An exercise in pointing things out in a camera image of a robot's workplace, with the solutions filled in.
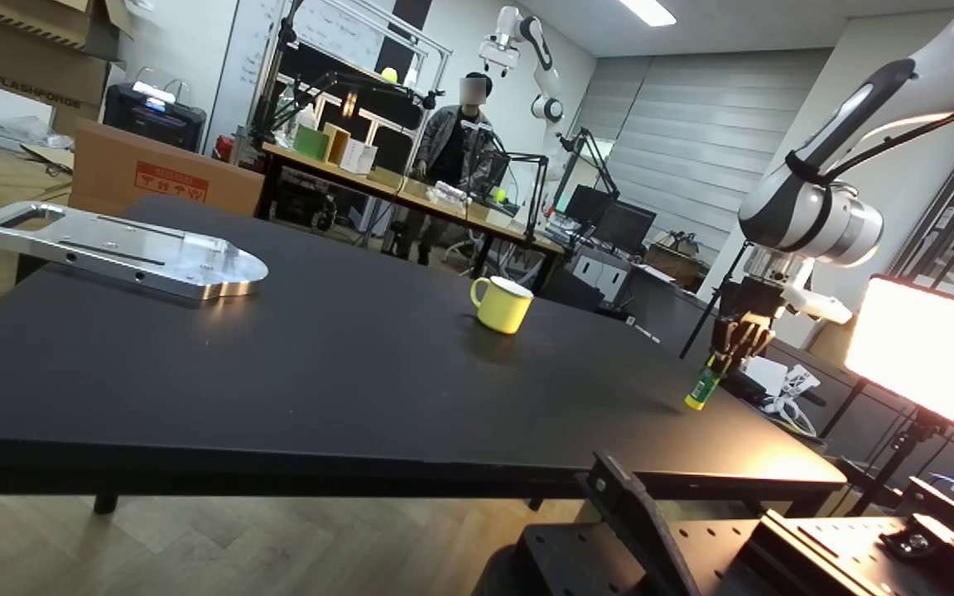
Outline bright white light panel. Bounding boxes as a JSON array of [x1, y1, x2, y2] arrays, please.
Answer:
[[843, 274, 954, 449]]

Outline long ceiling light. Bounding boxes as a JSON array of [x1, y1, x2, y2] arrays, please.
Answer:
[[617, 0, 679, 30]]

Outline black tripod pole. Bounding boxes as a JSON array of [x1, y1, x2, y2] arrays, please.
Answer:
[[679, 237, 759, 364]]

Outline green yellow glue stick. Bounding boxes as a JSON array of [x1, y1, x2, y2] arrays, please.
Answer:
[[684, 367, 728, 418]]

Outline yellow ceramic mug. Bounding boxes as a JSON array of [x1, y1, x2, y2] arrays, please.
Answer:
[[469, 271, 537, 338]]

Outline person in dark clothes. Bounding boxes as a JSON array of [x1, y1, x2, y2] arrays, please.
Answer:
[[414, 70, 514, 201]]

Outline black computer monitor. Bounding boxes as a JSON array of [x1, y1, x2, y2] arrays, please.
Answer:
[[560, 182, 658, 255]]

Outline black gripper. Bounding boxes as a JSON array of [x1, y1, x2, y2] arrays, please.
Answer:
[[709, 255, 849, 380]]

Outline green box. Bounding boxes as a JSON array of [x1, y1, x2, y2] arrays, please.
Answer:
[[292, 122, 336, 165]]

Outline long wooden desk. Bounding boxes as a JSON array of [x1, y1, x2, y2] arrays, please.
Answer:
[[258, 139, 570, 259]]

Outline cardboard box with red label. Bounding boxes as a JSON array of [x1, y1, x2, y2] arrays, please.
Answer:
[[69, 120, 268, 218]]

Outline stacked brown cardboard boxes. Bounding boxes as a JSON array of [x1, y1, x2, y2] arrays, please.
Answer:
[[0, 0, 124, 116]]

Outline black printer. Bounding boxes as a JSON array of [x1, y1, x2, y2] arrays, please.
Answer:
[[102, 80, 208, 154]]

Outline white plastic device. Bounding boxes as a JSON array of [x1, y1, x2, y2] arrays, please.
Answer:
[[740, 354, 824, 437]]

